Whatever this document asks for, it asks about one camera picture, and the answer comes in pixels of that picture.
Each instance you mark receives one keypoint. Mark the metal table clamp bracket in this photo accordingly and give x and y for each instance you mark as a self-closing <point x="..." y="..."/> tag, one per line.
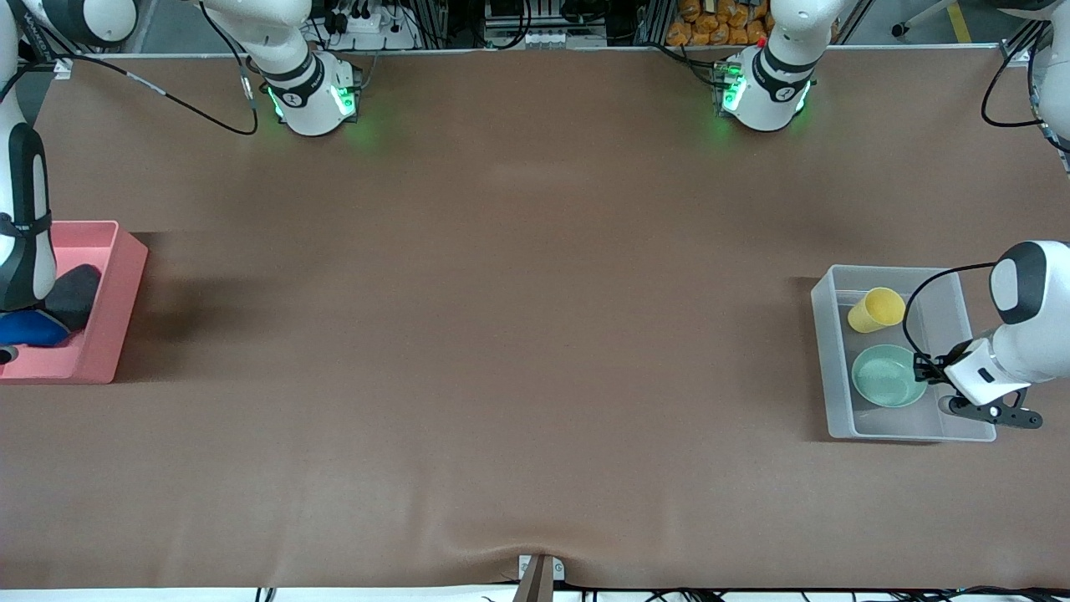
<point x="539" y="577"/>

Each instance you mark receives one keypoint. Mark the brown table mat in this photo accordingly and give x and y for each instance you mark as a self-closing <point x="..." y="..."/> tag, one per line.
<point x="501" y="334"/>

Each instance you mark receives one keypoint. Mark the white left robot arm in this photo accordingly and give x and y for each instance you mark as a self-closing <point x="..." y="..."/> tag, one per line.
<point x="786" y="75"/>

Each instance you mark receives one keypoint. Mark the pink plastic bin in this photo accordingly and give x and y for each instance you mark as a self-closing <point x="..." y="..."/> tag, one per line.
<point x="109" y="318"/>

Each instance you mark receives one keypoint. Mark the orange packet pile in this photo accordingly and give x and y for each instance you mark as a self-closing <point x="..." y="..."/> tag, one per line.
<point x="719" y="25"/>

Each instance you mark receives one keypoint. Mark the black electronics rack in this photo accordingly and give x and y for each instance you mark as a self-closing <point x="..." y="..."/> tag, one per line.
<point x="543" y="21"/>

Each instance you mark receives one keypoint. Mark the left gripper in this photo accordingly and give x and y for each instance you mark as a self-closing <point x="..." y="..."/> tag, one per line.
<point x="937" y="367"/>

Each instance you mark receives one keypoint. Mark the grey and blue cloth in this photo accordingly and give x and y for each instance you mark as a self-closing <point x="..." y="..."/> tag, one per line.
<point x="75" y="293"/>

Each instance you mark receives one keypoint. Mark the clear plastic bin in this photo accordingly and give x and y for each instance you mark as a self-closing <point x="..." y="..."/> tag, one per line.
<point x="836" y="410"/>

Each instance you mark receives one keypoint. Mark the white power strip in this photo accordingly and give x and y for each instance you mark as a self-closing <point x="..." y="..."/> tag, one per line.
<point x="368" y="29"/>

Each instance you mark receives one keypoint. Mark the mint green bowl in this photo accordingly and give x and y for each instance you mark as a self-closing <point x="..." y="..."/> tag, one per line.
<point x="886" y="378"/>

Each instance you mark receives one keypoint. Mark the yellow plastic cup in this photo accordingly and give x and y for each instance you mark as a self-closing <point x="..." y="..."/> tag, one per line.
<point x="878" y="309"/>

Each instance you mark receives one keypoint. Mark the white corner clip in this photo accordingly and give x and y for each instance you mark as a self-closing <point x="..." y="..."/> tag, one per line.
<point x="62" y="69"/>

